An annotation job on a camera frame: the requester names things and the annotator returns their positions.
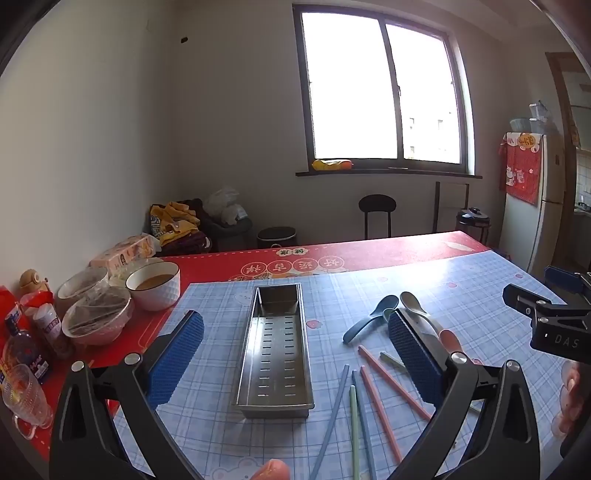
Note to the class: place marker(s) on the white dimpled bowl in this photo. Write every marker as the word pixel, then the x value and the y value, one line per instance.
pixel 154 288

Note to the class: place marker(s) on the yellow toy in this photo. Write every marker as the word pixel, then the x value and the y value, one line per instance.
pixel 330 165

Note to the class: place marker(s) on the blue plaid table mat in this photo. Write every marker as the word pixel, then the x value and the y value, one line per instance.
pixel 217 314

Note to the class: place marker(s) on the wooden door frame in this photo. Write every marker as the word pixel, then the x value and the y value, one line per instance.
pixel 556 92

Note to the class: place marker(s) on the yellow figure toy bottle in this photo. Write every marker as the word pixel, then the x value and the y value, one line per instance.
pixel 33 281

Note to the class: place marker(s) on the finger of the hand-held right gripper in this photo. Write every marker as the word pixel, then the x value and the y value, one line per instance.
pixel 561 279
pixel 521 297

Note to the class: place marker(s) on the person's right hand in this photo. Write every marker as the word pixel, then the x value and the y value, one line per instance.
pixel 577 397

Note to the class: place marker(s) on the person's left hand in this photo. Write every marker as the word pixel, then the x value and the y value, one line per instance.
pixel 270 470

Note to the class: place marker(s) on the clear glass mug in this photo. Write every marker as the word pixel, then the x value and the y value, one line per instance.
pixel 25 401

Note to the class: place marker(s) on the green chopstick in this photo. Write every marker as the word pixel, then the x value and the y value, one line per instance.
pixel 354 434
pixel 392 360

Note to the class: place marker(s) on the red printed cloth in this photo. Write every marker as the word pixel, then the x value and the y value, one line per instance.
pixel 524 170

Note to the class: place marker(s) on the bowl covered with plastic wrap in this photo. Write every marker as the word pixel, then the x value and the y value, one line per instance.
pixel 83 281
pixel 97 318

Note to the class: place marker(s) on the yellow clothing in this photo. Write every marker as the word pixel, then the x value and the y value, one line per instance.
pixel 173 219

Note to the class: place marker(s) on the tissue pack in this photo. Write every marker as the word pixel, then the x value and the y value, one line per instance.
pixel 124 251

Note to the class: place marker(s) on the black round stool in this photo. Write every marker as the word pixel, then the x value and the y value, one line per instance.
pixel 377 203

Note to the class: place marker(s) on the seasoning jar with red label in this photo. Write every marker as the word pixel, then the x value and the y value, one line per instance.
pixel 51 327

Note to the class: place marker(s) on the blue chopstick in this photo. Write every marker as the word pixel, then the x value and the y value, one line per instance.
pixel 364 429
pixel 333 415

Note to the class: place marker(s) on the black rice cooker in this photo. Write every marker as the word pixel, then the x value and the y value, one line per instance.
pixel 473 221

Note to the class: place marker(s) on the beige spoon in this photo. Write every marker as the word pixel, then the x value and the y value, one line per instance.
pixel 411 300

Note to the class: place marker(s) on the dark framed window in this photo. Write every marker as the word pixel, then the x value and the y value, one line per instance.
pixel 346 92

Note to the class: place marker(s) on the blue spoon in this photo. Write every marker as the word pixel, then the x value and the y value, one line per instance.
pixel 364 326

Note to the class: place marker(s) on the clear bottle with blue label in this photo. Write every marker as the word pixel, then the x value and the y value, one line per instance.
pixel 25 350

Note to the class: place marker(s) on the folded dark metal frame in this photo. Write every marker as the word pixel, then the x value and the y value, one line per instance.
pixel 436 207

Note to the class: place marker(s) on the clear plastic bag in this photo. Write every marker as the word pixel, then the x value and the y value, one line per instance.
pixel 224 203

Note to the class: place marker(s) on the black trash bin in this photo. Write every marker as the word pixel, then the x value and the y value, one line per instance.
pixel 276 237

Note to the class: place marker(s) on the perforated metal utensil tray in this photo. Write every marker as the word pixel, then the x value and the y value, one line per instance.
pixel 277 350

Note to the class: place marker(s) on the dark clothing pile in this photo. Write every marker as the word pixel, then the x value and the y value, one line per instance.
pixel 196 242

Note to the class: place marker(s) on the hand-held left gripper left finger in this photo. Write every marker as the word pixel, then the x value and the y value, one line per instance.
pixel 178 355

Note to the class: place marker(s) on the dark grey basket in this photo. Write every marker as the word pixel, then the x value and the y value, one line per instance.
pixel 235 233

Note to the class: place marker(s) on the red printed tablecloth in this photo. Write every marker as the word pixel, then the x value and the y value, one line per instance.
pixel 207 263

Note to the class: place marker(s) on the white fridge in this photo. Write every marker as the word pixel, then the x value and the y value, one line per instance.
pixel 549 194

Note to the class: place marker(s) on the clear plastic containers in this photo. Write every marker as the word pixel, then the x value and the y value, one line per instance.
pixel 531 122

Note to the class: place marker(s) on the pink chopstick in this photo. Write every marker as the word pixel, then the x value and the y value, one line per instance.
pixel 378 410
pixel 392 382

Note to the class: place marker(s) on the pink spoon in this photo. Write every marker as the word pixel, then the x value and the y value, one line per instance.
pixel 450 341

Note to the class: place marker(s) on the red snack packet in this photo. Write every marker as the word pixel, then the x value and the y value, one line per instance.
pixel 8 300

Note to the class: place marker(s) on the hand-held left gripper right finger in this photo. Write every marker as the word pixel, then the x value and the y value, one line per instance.
pixel 415 364

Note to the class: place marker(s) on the green spoon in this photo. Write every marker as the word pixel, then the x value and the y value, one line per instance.
pixel 385 316

